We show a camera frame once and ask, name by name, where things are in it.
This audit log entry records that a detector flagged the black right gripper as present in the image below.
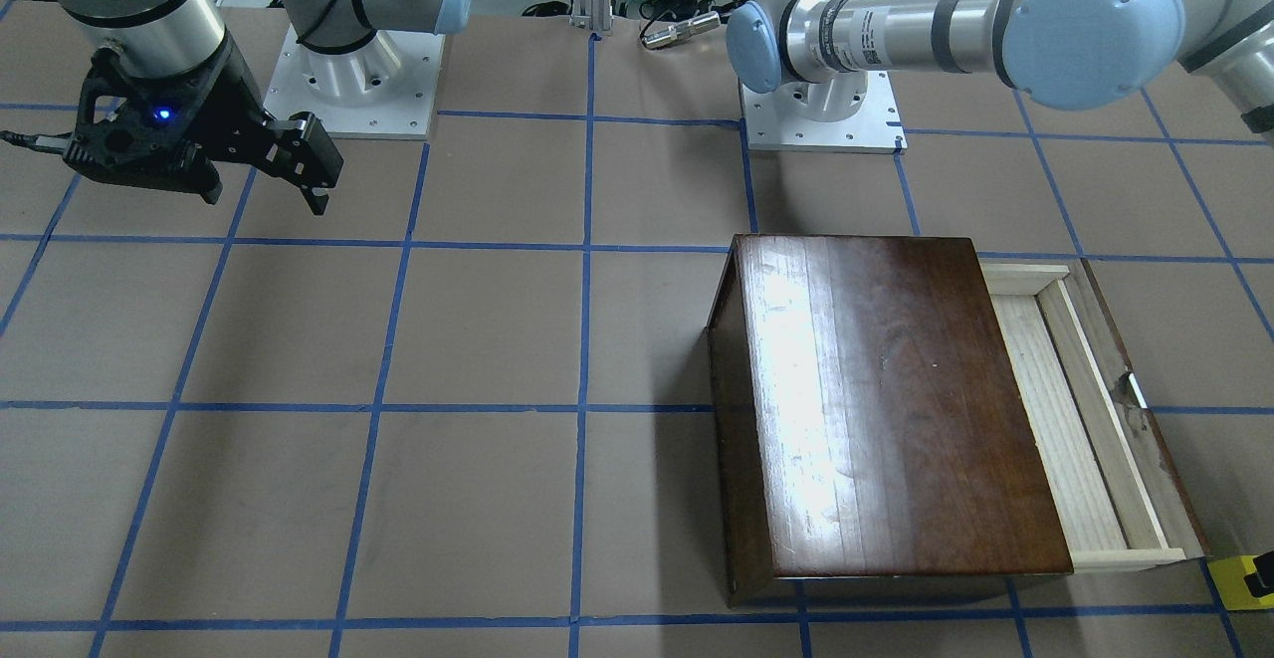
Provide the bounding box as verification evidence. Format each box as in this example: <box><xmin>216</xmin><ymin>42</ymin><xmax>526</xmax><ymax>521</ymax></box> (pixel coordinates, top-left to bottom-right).
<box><xmin>61</xmin><ymin>34</ymin><xmax>344</xmax><ymax>217</ymax></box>

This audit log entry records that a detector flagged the white drawer handle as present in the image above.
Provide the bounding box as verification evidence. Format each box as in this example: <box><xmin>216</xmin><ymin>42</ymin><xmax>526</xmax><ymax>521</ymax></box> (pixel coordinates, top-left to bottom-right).
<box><xmin>1119</xmin><ymin>371</ymin><xmax>1150</xmax><ymax>411</ymax></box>

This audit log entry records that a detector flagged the light wood drawer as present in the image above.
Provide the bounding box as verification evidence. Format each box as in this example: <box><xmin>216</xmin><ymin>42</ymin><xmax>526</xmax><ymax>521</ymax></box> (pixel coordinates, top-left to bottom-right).
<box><xmin>981</xmin><ymin>260</ymin><xmax>1209</xmax><ymax>573</ymax></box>

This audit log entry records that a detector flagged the yellow block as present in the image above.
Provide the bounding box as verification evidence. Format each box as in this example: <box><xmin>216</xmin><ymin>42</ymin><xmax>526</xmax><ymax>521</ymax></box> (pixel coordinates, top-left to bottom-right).
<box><xmin>1206</xmin><ymin>550</ymin><xmax>1273</xmax><ymax>612</ymax></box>

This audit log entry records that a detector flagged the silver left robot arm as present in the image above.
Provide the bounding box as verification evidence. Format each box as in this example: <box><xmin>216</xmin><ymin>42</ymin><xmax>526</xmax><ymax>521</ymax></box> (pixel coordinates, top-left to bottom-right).
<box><xmin>727</xmin><ymin>0</ymin><xmax>1273</xmax><ymax>140</ymax></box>

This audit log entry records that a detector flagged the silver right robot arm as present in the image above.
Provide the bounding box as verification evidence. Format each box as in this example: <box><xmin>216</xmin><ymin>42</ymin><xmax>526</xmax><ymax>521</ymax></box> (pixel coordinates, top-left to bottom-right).
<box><xmin>3</xmin><ymin>0</ymin><xmax>471</xmax><ymax>216</ymax></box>

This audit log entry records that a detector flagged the silver connector plug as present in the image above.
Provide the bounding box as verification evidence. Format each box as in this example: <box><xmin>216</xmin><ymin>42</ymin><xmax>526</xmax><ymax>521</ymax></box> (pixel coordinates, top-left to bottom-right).
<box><xmin>640</xmin><ymin>11</ymin><xmax>721</xmax><ymax>51</ymax></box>

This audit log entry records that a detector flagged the dark brown wooden cabinet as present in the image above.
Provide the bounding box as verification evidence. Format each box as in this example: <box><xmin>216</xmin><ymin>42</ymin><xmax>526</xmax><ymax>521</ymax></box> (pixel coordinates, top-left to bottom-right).
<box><xmin>706</xmin><ymin>233</ymin><xmax>1075</xmax><ymax>607</ymax></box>

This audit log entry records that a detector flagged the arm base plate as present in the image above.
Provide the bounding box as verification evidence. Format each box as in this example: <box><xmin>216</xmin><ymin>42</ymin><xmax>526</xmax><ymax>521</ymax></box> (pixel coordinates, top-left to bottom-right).
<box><xmin>265</xmin><ymin>28</ymin><xmax>448</xmax><ymax>142</ymax></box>
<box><xmin>739</xmin><ymin>70</ymin><xmax>910</xmax><ymax>154</ymax></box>

